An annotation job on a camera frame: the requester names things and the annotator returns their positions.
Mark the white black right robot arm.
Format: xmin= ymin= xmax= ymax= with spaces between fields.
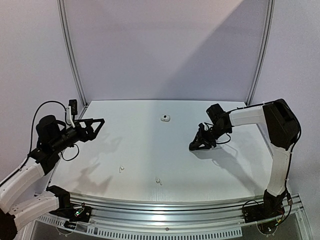
xmin=188 ymin=98 xmax=302 ymax=218

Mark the front aluminium rail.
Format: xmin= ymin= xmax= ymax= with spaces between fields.
xmin=34 ymin=191 xmax=305 ymax=228

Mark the white earbud charging case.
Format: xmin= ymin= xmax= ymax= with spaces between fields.
xmin=160 ymin=114 xmax=171 ymax=122

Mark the aluminium frame post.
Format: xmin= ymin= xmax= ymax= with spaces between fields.
xmin=245 ymin=0 xmax=275 ymax=106
xmin=57 ymin=0 xmax=88 ymax=108

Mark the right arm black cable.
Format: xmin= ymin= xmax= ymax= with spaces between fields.
xmin=217 ymin=102 xmax=302 ymax=226

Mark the perforated metal cable tray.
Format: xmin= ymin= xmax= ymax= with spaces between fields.
xmin=31 ymin=215 xmax=243 ymax=240

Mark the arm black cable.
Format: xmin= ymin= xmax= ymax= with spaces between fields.
xmin=0 ymin=100 xmax=81 ymax=186
xmin=217 ymin=102 xmax=302 ymax=226

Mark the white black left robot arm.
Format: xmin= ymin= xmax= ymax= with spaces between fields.
xmin=0 ymin=115 xmax=105 ymax=240

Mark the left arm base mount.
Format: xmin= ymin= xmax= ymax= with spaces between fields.
xmin=49 ymin=202 xmax=93 ymax=230

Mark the right aluminium frame post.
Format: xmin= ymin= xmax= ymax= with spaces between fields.
xmin=245 ymin=0 xmax=275 ymax=106

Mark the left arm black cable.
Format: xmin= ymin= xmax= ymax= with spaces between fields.
xmin=0 ymin=100 xmax=81 ymax=186

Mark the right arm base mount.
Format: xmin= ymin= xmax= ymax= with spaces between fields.
xmin=241 ymin=199 xmax=292 ymax=226

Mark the left aluminium frame post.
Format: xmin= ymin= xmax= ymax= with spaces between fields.
xmin=57 ymin=0 xmax=88 ymax=108

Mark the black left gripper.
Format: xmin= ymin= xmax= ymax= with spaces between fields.
xmin=50 ymin=118 xmax=104 ymax=153

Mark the small black charging case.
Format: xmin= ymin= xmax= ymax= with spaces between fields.
xmin=188 ymin=142 xmax=201 ymax=151

